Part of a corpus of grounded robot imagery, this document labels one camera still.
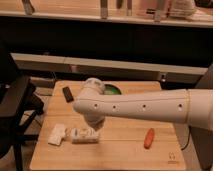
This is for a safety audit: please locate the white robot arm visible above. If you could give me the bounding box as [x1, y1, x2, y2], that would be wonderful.
[73, 78, 213, 131]

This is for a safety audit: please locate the green bowl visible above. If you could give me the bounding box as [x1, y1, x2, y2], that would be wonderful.
[104, 84, 121, 95]

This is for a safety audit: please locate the black rectangular bar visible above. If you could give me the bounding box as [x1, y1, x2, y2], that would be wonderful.
[62, 87, 74, 103]

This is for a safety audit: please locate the white sponge block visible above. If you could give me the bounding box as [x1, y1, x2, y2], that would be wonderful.
[48, 124, 66, 146]

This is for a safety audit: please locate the orange carrot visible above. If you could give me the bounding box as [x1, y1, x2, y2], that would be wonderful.
[144, 128, 155, 149]

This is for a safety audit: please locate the black chair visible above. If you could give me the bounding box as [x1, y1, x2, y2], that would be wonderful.
[0, 52, 44, 171]

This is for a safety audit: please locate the black cable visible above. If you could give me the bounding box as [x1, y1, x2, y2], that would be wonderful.
[180, 126, 192, 152]

